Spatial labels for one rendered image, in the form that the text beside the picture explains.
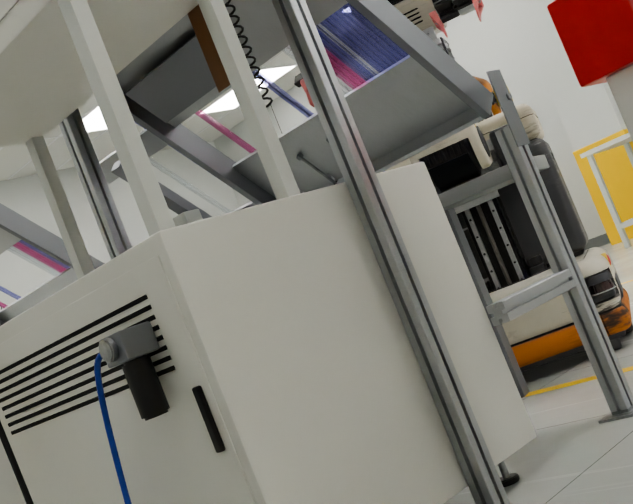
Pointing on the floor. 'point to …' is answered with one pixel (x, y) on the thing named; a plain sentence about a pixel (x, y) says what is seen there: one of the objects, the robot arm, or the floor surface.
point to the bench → (607, 189)
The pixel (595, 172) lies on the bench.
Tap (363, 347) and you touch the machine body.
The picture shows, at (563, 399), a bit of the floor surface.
